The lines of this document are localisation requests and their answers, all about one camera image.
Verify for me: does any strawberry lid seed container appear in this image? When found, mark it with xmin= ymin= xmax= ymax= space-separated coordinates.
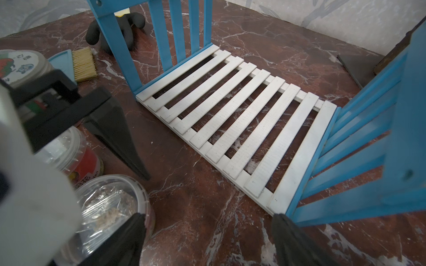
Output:
xmin=1 ymin=49 xmax=54 ymax=88

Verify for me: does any black work glove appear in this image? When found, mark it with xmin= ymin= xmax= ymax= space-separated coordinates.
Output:
xmin=85 ymin=12 xmax=145 ymax=55

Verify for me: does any pink artificial blossom tree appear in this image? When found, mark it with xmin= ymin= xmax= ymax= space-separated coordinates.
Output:
xmin=337 ymin=17 xmax=426 ymax=89

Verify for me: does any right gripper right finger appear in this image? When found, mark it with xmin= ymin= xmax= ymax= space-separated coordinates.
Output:
xmin=271 ymin=213 xmax=338 ymax=266

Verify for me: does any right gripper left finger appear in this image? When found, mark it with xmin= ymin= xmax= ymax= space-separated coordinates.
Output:
xmin=48 ymin=212 xmax=147 ymax=266

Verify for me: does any blue white two-tier shelf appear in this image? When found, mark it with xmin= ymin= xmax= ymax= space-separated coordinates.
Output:
xmin=89 ymin=1 xmax=426 ymax=226

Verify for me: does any blue hand brush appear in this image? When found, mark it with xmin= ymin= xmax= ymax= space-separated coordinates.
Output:
xmin=48 ymin=47 xmax=98 ymax=84

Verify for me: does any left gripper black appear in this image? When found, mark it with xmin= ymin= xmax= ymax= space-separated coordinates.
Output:
xmin=6 ymin=69 xmax=150 ymax=181

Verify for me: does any clear seed container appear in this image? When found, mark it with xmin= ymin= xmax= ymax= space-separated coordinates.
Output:
xmin=35 ymin=126 xmax=104 ymax=189
xmin=74 ymin=175 xmax=155 ymax=253

